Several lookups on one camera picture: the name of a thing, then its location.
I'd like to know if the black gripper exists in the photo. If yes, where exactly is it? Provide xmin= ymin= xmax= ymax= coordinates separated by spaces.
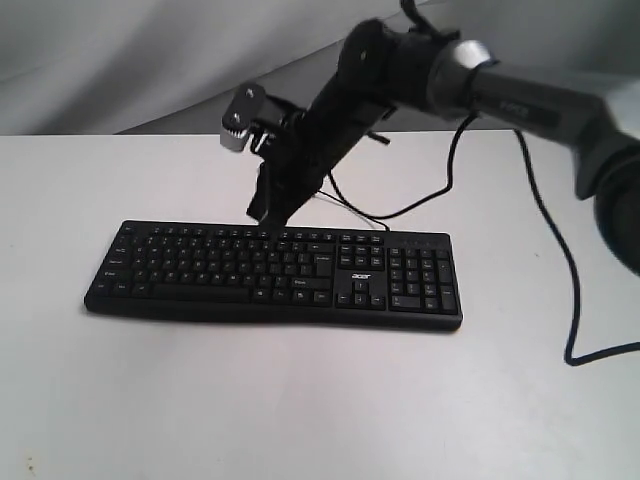
xmin=246 ymin=82 xmax=396 ymax=233

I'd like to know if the black acer keyboard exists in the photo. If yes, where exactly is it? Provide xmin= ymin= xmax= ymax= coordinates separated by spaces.
xmin=84 ymin=220 xmax=463 ymax=331

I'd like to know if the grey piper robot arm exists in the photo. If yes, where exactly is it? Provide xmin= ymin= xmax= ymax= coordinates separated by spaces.
xmin=247 ymin=19 xmax=639 ymax=271

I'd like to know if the white backdrop cloth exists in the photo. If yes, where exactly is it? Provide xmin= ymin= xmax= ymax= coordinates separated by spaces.
xmin=1 ymin=1 xmax=639 ymax=135

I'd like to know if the black USB cable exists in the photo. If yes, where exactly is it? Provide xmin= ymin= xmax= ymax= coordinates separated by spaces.
xmin=309 ymin=187 xmax=391 ymax=232

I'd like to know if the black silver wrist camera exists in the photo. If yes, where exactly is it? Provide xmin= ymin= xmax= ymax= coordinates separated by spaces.
xmin=218 ymin=82 xmax=304 ymax=154

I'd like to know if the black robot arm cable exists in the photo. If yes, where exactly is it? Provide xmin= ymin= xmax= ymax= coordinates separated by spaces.
xmin=327 ymin=112 xmax=640 ymax=367

